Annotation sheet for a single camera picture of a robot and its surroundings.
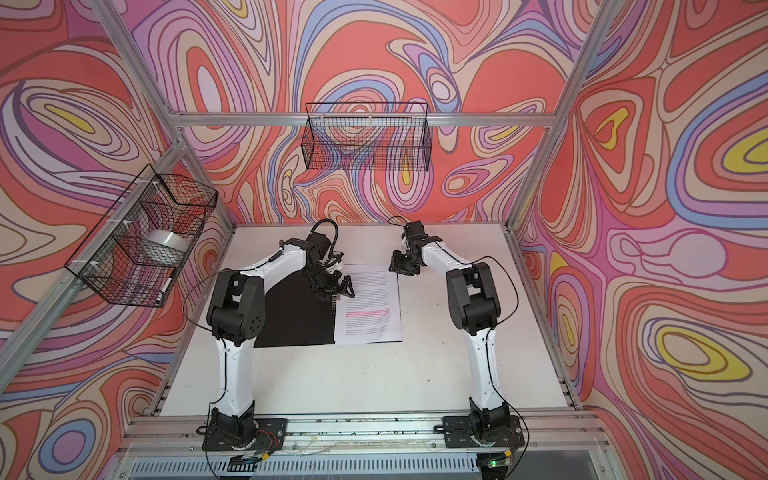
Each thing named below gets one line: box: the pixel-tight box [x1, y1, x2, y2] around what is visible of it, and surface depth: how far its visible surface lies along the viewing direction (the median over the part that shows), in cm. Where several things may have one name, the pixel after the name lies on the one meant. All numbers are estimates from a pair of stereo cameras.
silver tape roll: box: [144, 229, 191, 253], surface depth 76 cm
